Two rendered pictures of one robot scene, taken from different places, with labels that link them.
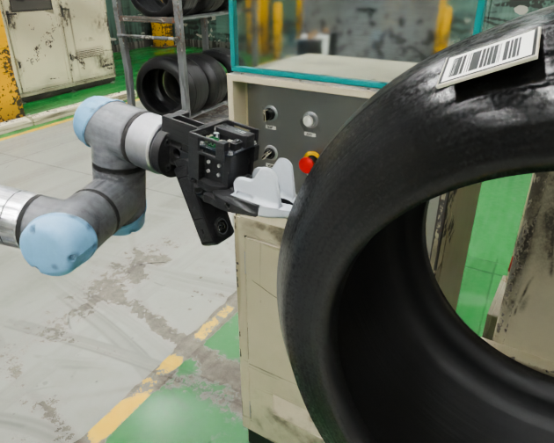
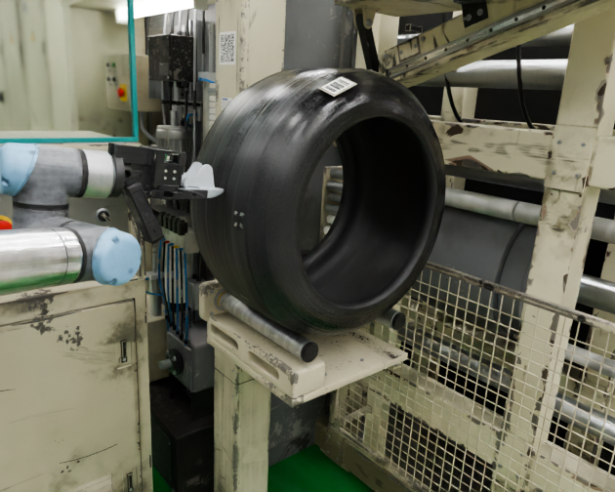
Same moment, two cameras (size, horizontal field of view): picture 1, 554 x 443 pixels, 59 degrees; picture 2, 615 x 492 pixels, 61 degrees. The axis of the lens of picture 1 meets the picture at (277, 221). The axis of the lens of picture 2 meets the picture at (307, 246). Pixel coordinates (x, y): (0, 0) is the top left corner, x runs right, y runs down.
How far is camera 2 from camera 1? 84 cm
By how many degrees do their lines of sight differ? 68
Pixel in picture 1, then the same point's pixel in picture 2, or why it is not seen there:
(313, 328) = (292, 226)
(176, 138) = (131, 160)
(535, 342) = not seen: hidden behind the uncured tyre
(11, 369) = not seen: outside the picture
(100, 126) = (53, 164)
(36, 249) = (118, 259)
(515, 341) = not seen: hidden behind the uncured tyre
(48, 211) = (97, 231)
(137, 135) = (100, 164)
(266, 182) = (207, 174)
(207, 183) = (170, 185)
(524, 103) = (353, 99)
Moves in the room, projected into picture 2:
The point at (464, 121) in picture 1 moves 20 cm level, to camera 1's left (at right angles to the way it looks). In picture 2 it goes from (340, 107) to (306, 108)
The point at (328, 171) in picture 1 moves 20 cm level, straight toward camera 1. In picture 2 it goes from (286, 143) to (396, 152)
